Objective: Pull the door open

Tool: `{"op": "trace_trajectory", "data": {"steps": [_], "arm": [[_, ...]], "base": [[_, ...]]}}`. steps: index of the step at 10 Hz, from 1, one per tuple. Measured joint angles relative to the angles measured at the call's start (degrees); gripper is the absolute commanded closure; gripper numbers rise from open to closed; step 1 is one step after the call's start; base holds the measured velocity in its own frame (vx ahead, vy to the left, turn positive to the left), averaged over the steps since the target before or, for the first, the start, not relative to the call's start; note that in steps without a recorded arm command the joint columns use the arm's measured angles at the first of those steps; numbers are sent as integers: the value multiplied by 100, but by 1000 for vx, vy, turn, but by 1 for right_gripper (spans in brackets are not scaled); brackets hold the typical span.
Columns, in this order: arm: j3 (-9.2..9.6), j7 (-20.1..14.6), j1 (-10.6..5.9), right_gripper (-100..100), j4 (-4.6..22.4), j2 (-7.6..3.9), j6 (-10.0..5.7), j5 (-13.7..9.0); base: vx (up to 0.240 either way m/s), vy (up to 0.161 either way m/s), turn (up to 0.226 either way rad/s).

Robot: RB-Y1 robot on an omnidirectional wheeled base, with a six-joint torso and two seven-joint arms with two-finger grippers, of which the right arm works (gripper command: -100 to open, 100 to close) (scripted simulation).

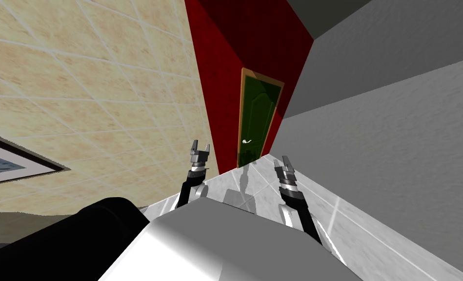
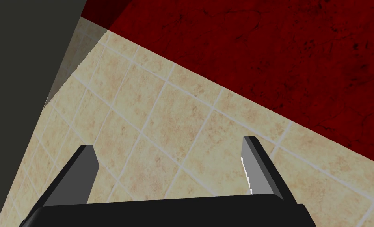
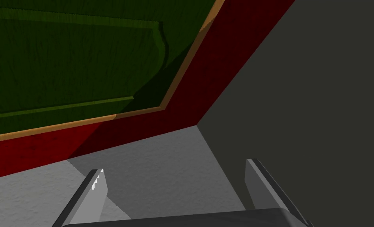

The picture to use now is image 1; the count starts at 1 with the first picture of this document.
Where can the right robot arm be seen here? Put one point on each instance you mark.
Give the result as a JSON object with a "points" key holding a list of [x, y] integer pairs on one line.
{"points": [[299, 207]]}

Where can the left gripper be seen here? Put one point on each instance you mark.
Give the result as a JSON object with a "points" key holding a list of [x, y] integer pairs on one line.
{"points": [[199, 158]]}

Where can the green door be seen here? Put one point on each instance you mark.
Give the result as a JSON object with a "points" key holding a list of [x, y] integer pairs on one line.
{"points": [[258, 117]]}

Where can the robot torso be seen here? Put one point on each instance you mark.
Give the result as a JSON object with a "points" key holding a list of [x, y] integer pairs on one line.
{"points": [[223, 242]]}

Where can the black framed wall picture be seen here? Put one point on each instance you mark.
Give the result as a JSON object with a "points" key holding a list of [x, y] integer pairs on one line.
{"points": [[8, 164]]}

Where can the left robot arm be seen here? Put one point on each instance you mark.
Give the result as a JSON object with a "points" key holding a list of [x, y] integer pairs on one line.
{"points": [[79, 242]]}

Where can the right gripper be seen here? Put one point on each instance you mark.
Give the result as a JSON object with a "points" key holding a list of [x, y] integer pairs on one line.
{"points": [[286, 174]]}

